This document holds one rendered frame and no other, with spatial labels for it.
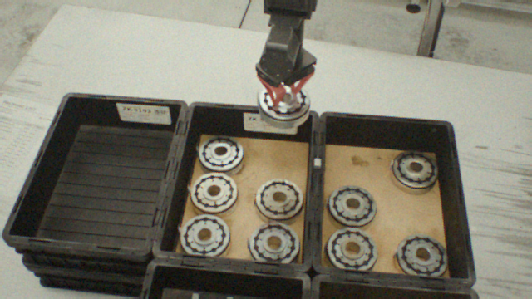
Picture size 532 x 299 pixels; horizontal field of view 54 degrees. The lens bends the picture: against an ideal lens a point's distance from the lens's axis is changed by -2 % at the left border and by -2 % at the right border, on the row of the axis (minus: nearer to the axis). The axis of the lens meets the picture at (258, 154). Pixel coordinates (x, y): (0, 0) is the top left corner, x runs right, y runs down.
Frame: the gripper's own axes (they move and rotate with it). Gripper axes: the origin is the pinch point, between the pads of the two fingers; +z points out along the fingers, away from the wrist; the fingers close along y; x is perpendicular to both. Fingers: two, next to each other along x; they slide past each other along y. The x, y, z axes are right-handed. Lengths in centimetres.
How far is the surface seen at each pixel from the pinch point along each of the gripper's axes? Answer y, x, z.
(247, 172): -7.8, 3.1, 22.6
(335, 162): 9.9, -7.7, 22.7
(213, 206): -20.2, -1.1, 19.6
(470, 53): 163, 37, 107
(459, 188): 19.4, -33.0, 13.4
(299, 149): 6.1, 0.6, 22.6
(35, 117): -38, 64, 35
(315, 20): 119, 107, 106
